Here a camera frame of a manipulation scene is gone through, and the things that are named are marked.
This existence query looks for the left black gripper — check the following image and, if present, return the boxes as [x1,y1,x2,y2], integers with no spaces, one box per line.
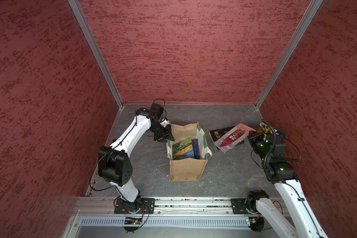
[148,121,175,142]

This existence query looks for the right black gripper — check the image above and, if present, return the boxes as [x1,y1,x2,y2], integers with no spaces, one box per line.
[246,129,269,161]

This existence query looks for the Animal Farm blue book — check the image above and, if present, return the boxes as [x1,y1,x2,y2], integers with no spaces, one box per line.
[172,137,194,160]

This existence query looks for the dark blue book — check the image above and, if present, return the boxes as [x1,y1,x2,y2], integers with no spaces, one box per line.
[192,139,201,160]

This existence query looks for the pink red book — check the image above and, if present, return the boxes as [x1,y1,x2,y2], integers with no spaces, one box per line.
[215,124,256,153]

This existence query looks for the green burlap canvas bag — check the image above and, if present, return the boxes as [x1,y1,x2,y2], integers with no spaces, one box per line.
[167,123,213,181]

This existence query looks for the black book yellow characters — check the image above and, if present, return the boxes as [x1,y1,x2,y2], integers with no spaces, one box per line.
[209,127,234,150]

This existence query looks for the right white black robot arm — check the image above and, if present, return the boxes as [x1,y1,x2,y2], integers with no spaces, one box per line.
[245,129,327,238]

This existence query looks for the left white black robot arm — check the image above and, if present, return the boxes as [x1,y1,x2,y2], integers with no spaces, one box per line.
[98,103,174,214]

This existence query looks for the yellow pen cup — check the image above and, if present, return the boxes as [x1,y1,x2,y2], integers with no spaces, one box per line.
[258,120,272,134]

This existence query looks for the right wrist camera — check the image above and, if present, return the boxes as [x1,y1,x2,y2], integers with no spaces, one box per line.
[267,133,287,157]

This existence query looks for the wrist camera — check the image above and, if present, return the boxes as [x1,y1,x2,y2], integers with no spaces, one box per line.
[267,133,287,157]
[150,103,164,120]

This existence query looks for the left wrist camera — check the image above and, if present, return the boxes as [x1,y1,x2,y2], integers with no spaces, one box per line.
[150,103,164,120]

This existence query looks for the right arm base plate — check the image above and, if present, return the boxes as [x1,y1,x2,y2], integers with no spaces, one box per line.
[231,198,258,215]

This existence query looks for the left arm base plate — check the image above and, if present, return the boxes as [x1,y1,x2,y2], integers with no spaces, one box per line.
[114,198,156,215]

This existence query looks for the aluminium front rail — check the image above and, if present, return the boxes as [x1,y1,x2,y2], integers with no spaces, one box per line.
[72,196,314,216]

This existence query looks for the left aluminium corner post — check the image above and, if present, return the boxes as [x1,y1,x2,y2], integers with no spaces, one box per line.
[68,0,124,110]

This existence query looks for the aluminium corner post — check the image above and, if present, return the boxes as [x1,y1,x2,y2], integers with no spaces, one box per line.
[255,0,323,111]
[68,0,124,110]

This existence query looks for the right aluminium corner post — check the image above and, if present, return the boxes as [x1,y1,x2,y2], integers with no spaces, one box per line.
[255,0,323,111]

